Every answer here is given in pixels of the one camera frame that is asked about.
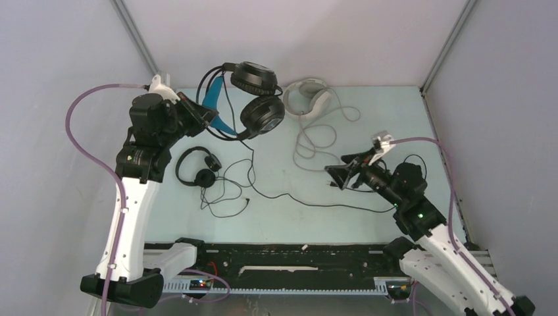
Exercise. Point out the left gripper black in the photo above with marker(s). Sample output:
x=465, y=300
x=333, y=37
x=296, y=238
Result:
x=199, y=118

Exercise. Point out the aluminium frame post right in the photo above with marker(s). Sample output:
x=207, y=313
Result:
x=458, y=27

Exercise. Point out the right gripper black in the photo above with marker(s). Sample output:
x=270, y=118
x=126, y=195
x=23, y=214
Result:
x=340, y=173

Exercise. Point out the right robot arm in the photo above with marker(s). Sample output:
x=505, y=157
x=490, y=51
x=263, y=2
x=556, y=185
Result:
x=429, y=251

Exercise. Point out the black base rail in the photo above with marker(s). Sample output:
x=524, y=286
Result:
x=299, y=268

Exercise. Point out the white over-ear headphones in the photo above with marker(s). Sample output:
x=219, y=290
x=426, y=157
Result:
x=306, y=99

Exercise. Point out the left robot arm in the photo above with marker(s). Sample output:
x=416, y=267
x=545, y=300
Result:
x=122, y=276

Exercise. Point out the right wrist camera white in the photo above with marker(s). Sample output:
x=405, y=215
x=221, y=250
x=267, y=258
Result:
x=383, y=142

